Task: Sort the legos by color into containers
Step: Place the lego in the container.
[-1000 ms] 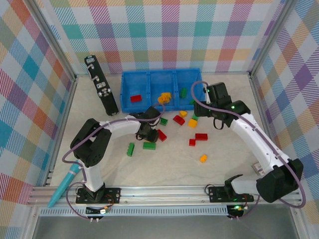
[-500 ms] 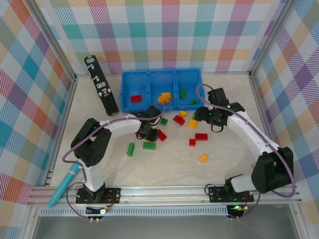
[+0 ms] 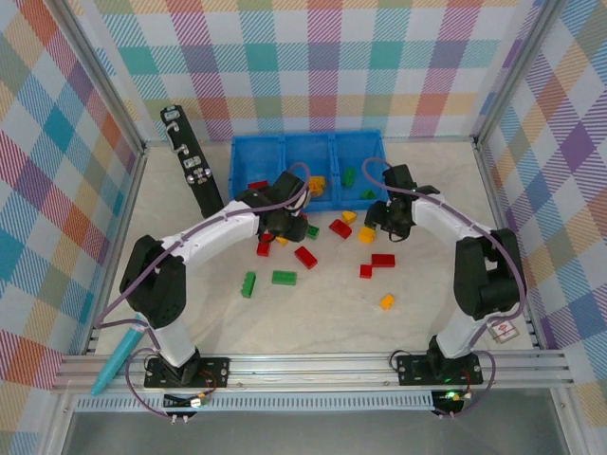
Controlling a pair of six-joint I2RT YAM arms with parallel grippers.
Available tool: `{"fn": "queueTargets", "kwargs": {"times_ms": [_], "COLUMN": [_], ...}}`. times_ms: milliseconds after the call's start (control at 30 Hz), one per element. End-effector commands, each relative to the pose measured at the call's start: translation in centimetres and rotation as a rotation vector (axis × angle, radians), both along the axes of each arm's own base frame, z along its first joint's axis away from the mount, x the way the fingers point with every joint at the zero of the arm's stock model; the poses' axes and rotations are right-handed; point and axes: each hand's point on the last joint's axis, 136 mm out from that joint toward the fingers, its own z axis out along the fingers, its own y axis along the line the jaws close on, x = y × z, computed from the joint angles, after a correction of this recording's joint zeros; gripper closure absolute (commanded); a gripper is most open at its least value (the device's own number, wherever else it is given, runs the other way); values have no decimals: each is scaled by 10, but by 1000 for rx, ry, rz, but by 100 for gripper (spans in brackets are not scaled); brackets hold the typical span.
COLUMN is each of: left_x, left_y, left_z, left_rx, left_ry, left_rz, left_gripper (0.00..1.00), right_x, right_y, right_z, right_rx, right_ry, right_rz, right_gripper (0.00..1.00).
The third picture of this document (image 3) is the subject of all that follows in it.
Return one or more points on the long red lego brick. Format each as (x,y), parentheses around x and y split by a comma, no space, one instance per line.
(258,186)
(263,248)
(383,260)
(306,257)

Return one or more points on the long orange lego brick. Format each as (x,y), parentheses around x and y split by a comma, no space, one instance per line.
(317,181)
(318,191)

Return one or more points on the long green lego brick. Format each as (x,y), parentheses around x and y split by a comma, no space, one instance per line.
(284,277)
(350,175)
(248,285)

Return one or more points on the small red lego brick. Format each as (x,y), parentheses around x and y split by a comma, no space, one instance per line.
(366,271)

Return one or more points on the small yellow lego brick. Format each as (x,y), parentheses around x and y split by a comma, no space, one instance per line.
(387,301)

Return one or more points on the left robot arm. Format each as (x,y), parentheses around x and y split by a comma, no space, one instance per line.
(213,232)

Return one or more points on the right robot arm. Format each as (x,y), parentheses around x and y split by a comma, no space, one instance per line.
(446,218)

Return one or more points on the yellow wedge lego brick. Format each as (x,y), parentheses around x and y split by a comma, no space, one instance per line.
(349,217)

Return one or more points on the red rounded lego brick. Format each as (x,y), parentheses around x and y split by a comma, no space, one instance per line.
(340,229)

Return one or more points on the blue three-compartment bin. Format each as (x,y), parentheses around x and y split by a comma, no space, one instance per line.
(246,156)

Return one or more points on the black hard case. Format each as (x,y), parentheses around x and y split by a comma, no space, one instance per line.
(201,180)

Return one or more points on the small card tag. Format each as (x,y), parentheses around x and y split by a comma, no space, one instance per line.
(503,330)

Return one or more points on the teal marker pen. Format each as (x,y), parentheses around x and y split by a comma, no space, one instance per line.
(118,353)

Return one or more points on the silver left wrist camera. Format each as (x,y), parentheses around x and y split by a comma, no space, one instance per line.
(302,201)

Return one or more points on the aluminium side frame rail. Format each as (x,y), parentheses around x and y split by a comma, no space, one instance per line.
(488,189)
(135,189)

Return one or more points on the aluminium back frame rail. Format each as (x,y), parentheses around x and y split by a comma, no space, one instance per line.
(455,139)

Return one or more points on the aluminium front frame rail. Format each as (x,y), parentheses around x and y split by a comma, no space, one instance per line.
(308,374)

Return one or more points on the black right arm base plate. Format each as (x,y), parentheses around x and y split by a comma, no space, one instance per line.
(412,369)

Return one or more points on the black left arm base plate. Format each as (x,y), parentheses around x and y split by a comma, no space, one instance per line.
(213,372)

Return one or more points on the aluminium frame post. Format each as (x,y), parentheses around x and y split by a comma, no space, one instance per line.
(517,71)
(95,71)

